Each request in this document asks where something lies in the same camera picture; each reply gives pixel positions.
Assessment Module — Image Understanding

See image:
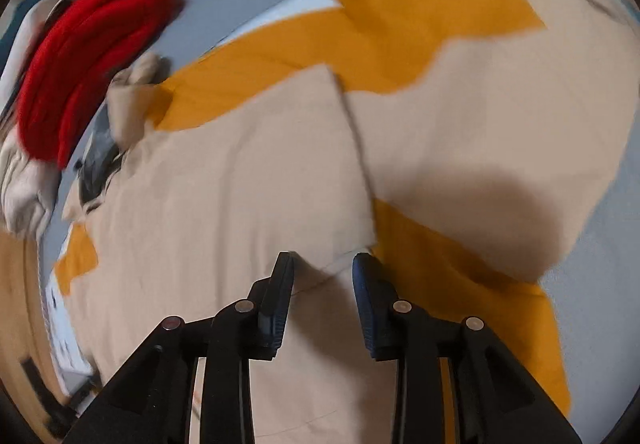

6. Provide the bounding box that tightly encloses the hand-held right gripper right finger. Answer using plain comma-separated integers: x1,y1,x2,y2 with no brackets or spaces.
351,252,583,444

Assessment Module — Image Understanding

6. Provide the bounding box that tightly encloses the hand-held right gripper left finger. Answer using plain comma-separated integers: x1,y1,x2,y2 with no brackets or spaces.
62,251,296,444

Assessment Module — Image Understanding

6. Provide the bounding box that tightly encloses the beige and yellow garment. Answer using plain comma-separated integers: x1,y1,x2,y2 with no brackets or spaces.
52,0,608,444

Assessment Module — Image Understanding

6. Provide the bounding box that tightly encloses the white folded fleece blanket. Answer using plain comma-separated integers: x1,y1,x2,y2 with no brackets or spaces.
0,0,66,240

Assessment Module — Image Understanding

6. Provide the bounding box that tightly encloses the red folded blanket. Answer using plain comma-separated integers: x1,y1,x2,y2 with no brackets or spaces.
15,0,183,170

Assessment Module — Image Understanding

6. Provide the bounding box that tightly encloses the printed grey bedsheet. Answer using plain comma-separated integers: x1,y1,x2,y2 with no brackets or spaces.
40,0,636,425

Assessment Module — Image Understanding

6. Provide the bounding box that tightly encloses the wooden bed frame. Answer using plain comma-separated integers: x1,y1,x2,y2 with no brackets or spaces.
0,231,56,425

